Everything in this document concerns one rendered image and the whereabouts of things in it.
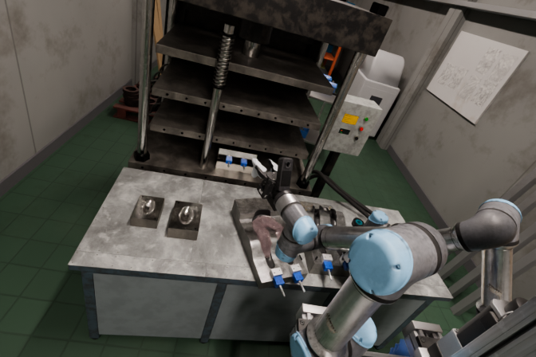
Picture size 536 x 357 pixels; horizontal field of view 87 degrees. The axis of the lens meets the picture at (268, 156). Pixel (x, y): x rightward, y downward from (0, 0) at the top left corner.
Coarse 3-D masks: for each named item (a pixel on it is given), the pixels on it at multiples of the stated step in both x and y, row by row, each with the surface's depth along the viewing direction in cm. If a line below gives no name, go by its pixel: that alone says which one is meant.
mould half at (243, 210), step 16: (240, 208) 160; (256, 208) 164; (240, 224) 157; (256, 240) 146; (272, 240) 149; (256, 256) 142; (272, 256) 145; (256, 272) 137; (288, 272) 141; (304, 272) 143
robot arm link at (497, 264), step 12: (492, 204) 95; (504, 204) 95; (516, 216) 91; (516, 240) 93; (492, 252) 96; (504, 252) 95; (492, 264) 97; (504, 264) 95; (492, 276) 98; (504, 276) 96; (492, 288) 99; (504, 288) 97; (480, 300) 106
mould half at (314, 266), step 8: (304, 208) 172; (312, 208) 174; (328, 208) 190; (312, 216) 169; (320, 216) 170; (328, 216) 172; (344, 216) 175; (320, 224) 168; (344, 224) 172; (312, 256) 149; (320, 256) 150; (336, 256) 153; (312, 264) 148; (320, 264) 146; (336, 264) 148; (312, 272) 149; (320, 272) 150; (336, 272) 151; (344, 272) 152
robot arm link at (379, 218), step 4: (372, 212) 129; (376, 212) 128; (380, 212) 129; (372, 216) 127; (376, 216) 126; (380, 216) 126; (384, 216) 127; (368, 220) 130; (372, 220) 127; (376, 220) 126; (380, 220) 125; (384, 220) 125; (368, 224) 129; (372, 224) 127; (376, 224) 126; (380, 224) 125; (384, 224) 126
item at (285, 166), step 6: (282, 162) 93; (288, 162) 94; (282, 168) 93; (288, 168) 94; (282, 174) 93; (288, 174) 95; (276, 180) 95; (282, 180) 94; (288, 180) 95; (276, 186) 95; (282, 186) 94; (288, 186) 95
